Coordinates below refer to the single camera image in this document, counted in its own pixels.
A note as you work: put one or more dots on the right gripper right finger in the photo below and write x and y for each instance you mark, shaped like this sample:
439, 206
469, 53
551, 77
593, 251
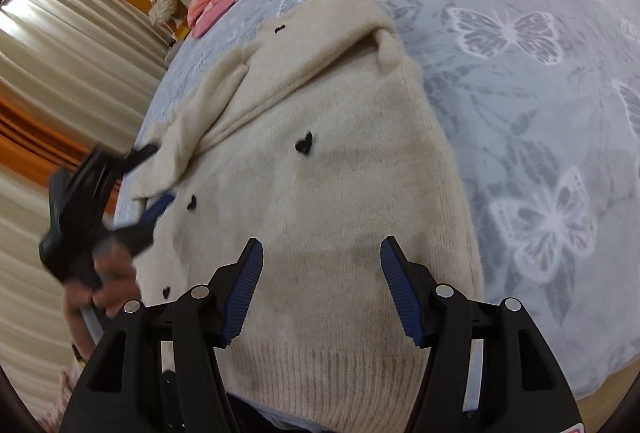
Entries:
438, 318

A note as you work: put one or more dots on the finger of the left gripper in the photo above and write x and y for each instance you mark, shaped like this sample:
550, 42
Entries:
138, 237
137, 156

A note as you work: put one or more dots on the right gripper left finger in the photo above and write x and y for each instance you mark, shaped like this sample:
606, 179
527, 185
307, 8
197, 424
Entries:
206, 318

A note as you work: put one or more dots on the cream knit sweater black hearts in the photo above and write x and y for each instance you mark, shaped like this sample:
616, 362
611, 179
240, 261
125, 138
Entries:
317, 139

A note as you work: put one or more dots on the person's left hand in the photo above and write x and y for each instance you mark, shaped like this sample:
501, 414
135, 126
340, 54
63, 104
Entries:
113, 264

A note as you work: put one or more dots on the cream striped curtain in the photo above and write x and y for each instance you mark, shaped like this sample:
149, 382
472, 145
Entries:
74, 74

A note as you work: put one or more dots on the fluffy white bedside ornament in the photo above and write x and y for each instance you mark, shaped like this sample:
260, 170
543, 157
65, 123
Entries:
162, 11

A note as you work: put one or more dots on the grey butterfly print bedspread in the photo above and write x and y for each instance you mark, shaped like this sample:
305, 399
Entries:
540, 100

